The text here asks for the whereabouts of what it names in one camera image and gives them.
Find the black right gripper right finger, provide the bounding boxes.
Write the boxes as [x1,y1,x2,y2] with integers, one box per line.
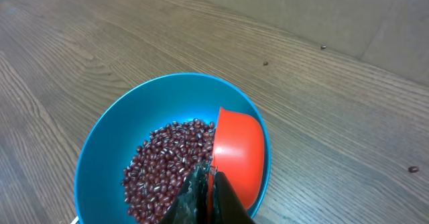
[210,172,255,224]

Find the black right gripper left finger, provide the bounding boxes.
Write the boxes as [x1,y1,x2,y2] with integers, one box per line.
[160,163,210,224]

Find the red measuring scoop blue handle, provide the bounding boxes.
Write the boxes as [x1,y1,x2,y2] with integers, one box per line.
[207,107,265,222]

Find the red beans in bowl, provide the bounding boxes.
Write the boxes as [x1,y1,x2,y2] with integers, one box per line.
[121,118,216,223]

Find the blue plastic bowl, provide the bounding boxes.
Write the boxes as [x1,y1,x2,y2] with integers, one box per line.
[74,72,265,224]

